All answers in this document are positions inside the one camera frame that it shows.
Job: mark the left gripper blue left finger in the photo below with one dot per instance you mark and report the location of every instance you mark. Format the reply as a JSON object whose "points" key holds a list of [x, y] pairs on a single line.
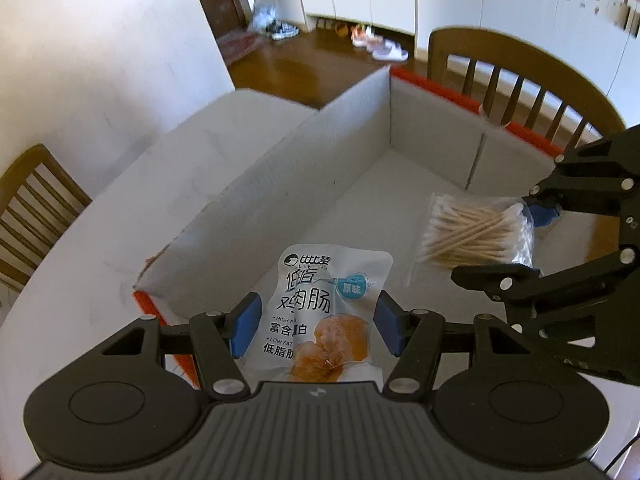
{"points": [[235, 329]]}

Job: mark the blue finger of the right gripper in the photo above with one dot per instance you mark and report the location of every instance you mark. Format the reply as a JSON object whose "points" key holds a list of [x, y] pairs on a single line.
{"points": [[540, 209], [494, 279]]}

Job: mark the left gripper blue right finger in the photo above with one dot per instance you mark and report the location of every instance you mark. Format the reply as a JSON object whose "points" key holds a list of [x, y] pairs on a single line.
{"points": [[398, 327]]}

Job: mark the bag of cotton swabs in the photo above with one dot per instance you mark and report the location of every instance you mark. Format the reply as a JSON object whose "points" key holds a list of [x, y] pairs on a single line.
{"points": [[472, 231]]}

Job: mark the chicken sausage snack packet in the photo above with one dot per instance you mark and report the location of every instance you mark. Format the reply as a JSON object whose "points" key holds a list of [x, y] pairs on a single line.
{"points": [[317, 324]]}

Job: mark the wooden chair beside box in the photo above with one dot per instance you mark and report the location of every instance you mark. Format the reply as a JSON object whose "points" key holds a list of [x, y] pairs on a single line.
{"points": [[530, 79]]}

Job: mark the red cardboard shoe box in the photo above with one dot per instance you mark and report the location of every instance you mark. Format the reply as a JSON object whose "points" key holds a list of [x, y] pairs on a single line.
{"points": [[355, 180]]}

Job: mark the pink sandals on floor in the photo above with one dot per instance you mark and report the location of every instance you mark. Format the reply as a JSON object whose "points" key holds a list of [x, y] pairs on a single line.
{"points": [[380, 48]]}

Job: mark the wooden chair behind table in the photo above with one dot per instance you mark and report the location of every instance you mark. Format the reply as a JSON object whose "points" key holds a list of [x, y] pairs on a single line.
{"points": [[39, 203]]}

